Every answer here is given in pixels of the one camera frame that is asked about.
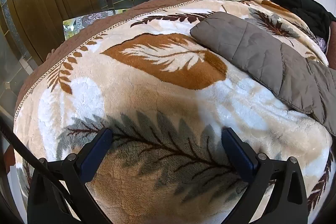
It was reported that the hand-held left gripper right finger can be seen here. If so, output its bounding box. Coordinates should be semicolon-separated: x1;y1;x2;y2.
222;127;309;224

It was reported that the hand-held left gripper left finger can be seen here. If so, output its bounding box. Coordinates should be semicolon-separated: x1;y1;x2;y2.
28;127;113;224

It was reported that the grey padded jacket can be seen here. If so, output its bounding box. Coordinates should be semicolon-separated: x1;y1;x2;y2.
189;12;336;136

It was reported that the leaf print fleece blanket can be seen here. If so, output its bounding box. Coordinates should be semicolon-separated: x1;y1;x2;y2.
13;0;334;224

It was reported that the black garment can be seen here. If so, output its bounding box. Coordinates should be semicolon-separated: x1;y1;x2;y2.
262;0;336;39

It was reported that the black cable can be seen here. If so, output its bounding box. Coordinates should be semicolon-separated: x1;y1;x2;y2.
0;119;76;214

